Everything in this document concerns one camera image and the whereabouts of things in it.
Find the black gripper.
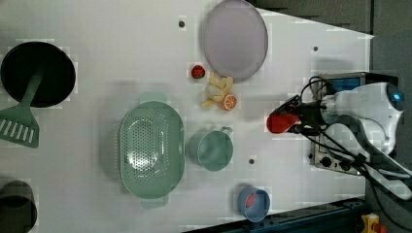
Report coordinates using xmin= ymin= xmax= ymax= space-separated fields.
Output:
xmin=281 ymin=95 xmax=326 ymax=136

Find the red plush ketchup bottle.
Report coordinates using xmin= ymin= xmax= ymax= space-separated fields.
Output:
xmin=266 ymin=104 xmax=300 ymax=134

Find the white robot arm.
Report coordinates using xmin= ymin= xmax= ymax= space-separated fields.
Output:
xmin=266 ymin=83 xmax=411 ymax=201

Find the toy orange slice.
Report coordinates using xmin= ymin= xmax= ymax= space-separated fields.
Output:
xmin=222 ymin=94 xmax=237 ymax=111

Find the toy banana bunch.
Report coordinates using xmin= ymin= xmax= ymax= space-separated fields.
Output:
xmin=201 ymin=72 xmax=234 ymax=108

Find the green measuring cup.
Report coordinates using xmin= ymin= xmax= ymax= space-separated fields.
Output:
xmin=188 ymin=126 xmax=233 ymax=172

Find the red toy fruit in cup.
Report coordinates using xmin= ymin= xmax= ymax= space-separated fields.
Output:
xmin=246 ymin=193 xmax=255 ymax=208

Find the grey round plate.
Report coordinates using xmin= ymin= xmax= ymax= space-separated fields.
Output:
xmin=201 ymin=0 xmax=268 ymax=83

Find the blue cup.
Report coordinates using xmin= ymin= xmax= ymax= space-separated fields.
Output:
xmin=237 ymin=186 xmax=270 ymax=222

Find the toy strawberry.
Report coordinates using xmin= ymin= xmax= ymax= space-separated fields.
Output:
xmin=191 ymin=65 xmax=206 ymax=79

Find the yellow emergency button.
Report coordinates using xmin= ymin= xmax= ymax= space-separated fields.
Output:
xmin=361 ymin=214 xmax=388 ymax=233

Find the green perforated colander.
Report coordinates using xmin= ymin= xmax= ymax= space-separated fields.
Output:
xmin=119 ymin=92 xmax=185 ymax=209

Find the green spatula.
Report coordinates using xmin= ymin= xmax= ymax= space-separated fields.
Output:
xmin=0 ymin=70 xmax=44 ymax=149

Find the black pan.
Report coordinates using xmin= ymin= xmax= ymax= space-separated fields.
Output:
xmin=1 ymin=42 xmax=76 ymax=108

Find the dark grey cup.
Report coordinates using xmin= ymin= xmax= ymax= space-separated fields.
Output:
xmin=0 ymin=181 xmax=38 ymax=233

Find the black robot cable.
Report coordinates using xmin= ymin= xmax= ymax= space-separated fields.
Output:
xmin=299 ymin=76 xmax=412 ymax=233

